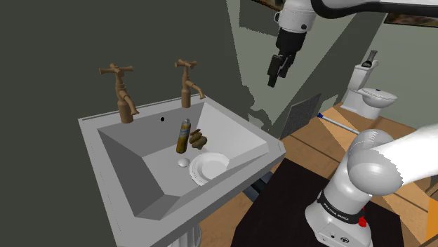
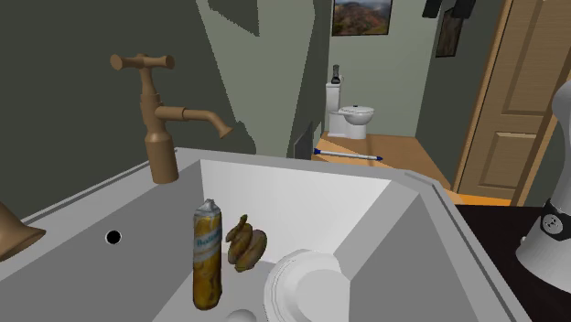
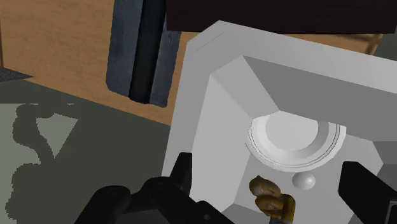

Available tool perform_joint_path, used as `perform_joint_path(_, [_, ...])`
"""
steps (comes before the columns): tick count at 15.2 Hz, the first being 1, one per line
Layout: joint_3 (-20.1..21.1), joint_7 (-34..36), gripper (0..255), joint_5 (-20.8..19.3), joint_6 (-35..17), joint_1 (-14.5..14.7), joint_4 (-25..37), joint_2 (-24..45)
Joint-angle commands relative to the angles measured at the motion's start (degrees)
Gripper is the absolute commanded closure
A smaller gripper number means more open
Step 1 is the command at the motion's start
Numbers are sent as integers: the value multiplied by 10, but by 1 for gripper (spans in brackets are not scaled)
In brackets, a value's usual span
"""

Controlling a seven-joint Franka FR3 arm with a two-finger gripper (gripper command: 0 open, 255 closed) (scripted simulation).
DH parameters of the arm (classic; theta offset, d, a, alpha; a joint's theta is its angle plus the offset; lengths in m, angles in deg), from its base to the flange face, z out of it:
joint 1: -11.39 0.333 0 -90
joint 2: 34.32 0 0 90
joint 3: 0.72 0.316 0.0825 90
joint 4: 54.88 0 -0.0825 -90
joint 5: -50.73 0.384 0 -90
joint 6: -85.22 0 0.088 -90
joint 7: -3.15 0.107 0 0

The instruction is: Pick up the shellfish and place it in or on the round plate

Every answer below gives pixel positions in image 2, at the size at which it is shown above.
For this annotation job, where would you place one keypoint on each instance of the grey sink basin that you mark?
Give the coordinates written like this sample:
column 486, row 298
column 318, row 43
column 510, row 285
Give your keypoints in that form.
column 134, row 267

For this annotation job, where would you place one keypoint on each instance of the white toilet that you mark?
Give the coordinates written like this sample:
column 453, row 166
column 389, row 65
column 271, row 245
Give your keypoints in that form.
column 352, row 118

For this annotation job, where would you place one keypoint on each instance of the black bottle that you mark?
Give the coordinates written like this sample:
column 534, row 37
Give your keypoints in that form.
column 336, row 75

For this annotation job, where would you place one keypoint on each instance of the yellow spray can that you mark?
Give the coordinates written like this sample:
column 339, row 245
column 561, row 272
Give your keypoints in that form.
column 207, row 263

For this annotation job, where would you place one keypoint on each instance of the black wall picture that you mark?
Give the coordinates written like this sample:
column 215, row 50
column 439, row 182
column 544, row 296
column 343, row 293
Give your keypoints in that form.
column 432, row 7

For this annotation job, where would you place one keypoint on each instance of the dark framed wall picture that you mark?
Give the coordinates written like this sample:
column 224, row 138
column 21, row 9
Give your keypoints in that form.
column 449, row 35

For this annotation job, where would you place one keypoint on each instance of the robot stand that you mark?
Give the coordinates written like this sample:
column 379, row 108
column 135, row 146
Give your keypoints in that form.
column 499, row 236

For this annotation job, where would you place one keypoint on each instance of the white round object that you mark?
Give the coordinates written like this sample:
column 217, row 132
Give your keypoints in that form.
column 241, row 317

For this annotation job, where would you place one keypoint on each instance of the white pen with blue ends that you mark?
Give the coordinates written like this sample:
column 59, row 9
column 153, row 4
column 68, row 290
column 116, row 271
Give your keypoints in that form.
column 348, row 154

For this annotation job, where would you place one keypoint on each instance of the wooden door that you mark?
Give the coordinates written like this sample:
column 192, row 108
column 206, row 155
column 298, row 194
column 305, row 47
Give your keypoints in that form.
column 508, row 102

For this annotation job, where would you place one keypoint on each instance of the brown banana bunch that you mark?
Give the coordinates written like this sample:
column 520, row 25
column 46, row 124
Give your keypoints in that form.
column 246, row 247

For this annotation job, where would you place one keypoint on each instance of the white plate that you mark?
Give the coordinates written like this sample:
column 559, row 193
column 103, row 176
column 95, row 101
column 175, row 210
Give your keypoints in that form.
column 308, row 290

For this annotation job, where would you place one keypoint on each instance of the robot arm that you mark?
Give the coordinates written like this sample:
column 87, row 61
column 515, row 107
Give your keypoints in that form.
column 546, row 249

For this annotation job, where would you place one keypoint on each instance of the landscape wall picture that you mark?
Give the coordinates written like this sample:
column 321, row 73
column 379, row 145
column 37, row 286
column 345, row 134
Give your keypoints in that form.
column 361, row 17

